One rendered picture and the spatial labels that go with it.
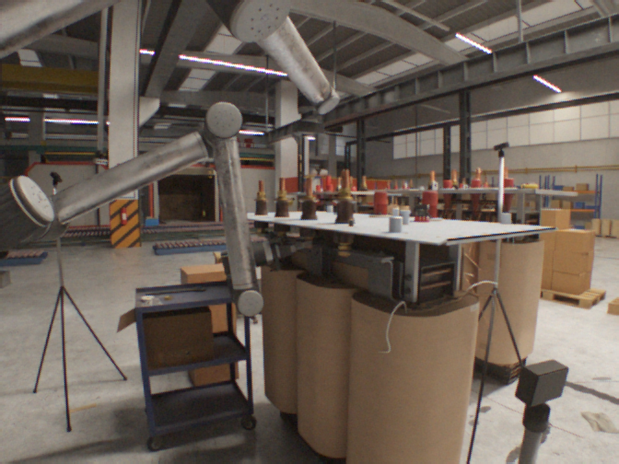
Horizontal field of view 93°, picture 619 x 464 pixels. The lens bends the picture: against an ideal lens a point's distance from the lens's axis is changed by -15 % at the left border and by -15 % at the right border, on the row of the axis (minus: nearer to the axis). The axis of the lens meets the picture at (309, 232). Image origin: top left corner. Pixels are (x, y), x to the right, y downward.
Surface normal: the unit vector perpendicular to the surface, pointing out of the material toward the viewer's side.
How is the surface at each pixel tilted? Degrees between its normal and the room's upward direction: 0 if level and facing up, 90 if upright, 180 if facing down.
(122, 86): 90
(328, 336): 90
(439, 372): 90
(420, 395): 90
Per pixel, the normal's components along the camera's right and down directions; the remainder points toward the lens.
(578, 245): -0.86, 0.05
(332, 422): -0.18, 0.09
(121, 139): 0.52, 0.08
